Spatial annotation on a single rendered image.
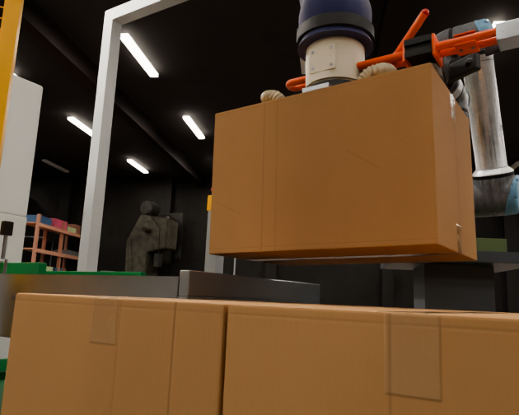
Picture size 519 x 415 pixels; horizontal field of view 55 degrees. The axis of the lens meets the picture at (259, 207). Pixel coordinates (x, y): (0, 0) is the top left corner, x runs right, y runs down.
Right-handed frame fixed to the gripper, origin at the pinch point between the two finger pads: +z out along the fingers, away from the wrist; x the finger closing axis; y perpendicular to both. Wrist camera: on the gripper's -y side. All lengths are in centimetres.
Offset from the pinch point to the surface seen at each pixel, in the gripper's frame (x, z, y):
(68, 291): -65, 35, 91
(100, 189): 26, -164, 331
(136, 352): -72, 79, 17
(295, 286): -60, -17, 48
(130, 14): 190, -159, 309
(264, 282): -60, 1, 48
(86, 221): -4, -157, 338
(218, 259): -49, -49, 104
